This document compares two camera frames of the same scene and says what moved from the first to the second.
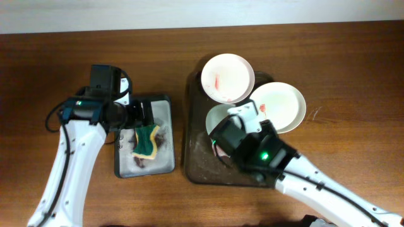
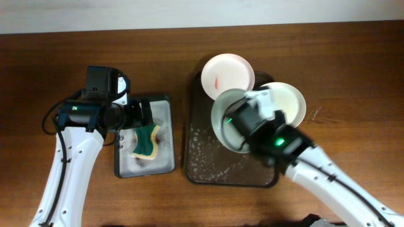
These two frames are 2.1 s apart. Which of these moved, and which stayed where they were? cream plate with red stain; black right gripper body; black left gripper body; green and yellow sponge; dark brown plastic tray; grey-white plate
Moved: grey-white plate; black right gripper body
Stayed: dark brown plastic tray; cream plate with red stain; black left gripper body; green and yellow sponge
